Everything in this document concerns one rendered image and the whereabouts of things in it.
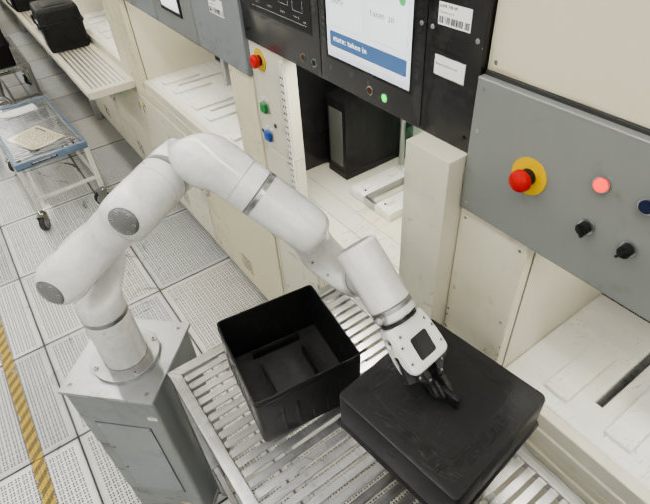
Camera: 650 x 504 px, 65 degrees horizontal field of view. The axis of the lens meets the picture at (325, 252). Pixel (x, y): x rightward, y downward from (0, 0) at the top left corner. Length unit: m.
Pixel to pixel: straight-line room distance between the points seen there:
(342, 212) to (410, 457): 0.98
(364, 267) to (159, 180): 0.41
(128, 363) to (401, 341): 0.85
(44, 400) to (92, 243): 1.57
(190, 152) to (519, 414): 0.76
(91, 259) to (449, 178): 0.77
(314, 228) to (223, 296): 1.89
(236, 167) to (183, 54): 2.24
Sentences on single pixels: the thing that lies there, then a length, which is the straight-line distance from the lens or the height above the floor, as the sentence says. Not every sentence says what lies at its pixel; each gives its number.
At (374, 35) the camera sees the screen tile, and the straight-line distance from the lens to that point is 1.14.
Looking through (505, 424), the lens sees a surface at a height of 1.05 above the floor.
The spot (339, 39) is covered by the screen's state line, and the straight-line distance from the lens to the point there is 1.25.
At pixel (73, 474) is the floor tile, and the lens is 2.40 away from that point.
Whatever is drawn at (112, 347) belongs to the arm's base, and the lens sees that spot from 1.48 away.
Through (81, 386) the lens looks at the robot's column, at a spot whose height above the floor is 0.76.
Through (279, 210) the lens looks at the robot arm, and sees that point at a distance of 0.88.
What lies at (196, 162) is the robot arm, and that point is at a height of 1.48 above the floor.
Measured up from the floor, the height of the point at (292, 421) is 0.80.
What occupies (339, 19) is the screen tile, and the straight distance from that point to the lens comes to 1.23.
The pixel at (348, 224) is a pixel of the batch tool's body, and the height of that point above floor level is 0.87.
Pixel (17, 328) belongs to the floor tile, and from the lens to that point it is 3.05.
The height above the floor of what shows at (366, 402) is 1.05.
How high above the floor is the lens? 1.92
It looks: 42 degrees down
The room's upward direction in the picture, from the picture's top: 4 degrees counter-clockwise
